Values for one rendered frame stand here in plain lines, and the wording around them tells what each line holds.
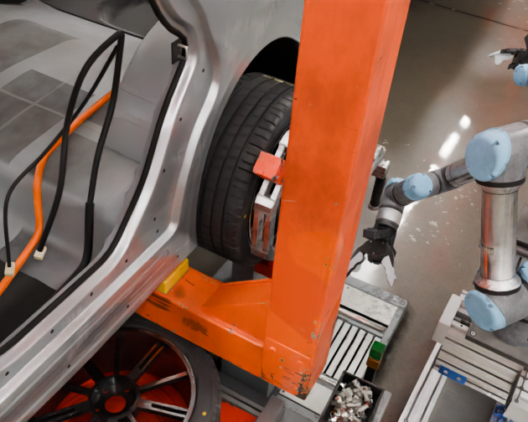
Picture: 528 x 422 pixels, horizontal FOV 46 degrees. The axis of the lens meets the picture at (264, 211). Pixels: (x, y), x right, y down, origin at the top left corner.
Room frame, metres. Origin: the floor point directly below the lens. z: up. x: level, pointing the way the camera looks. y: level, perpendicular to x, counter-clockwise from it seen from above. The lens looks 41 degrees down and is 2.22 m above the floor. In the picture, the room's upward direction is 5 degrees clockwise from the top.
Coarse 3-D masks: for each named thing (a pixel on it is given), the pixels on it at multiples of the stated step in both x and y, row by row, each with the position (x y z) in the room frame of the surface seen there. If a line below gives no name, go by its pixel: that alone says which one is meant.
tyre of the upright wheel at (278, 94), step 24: (240, 96) 1.74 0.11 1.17; (264, 96) 1.75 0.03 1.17; (288, 96) 1.75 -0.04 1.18; (240, 120) 1.64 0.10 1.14; (264, 120) 1.64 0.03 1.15; (288, 120) 1.70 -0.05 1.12; (216, 144) 1.58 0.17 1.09; (240, 144) 1.57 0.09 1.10; (264, 144) 1.57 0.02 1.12; (216, 168) 1.53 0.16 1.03; (240, 168) 1.52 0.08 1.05; (216, 192) 1.50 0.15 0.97; (240, 192) 1.47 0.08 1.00; (216, 216) 1.47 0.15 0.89; (240, 216) 1.45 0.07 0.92; (216, 240) 1.47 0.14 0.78; (240, 240) 1.45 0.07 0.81; (240, 264) 1.49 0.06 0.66
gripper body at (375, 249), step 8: (376, 224) 1.44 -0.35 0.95; (384, 224) 1.43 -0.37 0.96; (392, 224) 1.43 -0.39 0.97; (392, 232) 1.44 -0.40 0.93; (368, 240) 1.39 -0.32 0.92; (376, 240) 1.38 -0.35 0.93; (384, 240) 1.38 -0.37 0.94; (392, 240) 1.42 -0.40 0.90; (368, 248) 1.37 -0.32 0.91; (376, 248) 1.36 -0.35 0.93; (384, 248) 1.35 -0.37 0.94; (392, 248) 1.38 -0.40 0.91; (368, 256) 1.35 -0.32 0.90; (376, 256) 1.34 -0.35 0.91; (384, 256) 1.34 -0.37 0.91; (376, 264) 1.37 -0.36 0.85
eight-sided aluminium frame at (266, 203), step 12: (288, 132) 1.64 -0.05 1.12; (276, 156) 1.57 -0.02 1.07; (264, 180) 1.52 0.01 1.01; (264, 192) 1.49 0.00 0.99; (276, 192) 1.49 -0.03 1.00; (264, 204) 1.46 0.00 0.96; (276, 204) 1.47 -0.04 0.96; (252, 240) 1.47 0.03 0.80; (264, 240) 1.46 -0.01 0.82; (252, 252) 1.47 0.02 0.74; (264, 252) 1.45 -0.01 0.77
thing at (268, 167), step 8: (264, 152) 1.51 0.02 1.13; (256, 160) 1.50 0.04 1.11; (264, 160) 1.49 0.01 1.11; (272, 160) 1.49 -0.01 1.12; (280, 160) 1.48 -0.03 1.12; (256, 168) 1.48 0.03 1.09; (264, 168) 1.47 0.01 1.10; (272, 168) 1.47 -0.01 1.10; (280, 168) 1.48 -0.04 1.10; (264, 176) 1.46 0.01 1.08; (272, 176) 1.45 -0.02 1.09; (280, 176) 1.48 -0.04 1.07; (280, 184) 1.49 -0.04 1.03
